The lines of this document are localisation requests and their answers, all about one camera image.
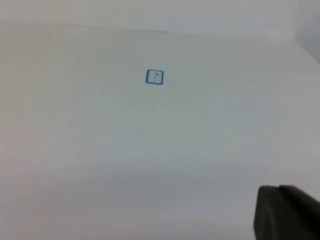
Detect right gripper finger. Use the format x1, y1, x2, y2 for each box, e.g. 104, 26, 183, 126
253, 185, 320, 240

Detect blue square marker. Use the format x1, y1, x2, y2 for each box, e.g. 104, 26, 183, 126
145, 69, 165, 85

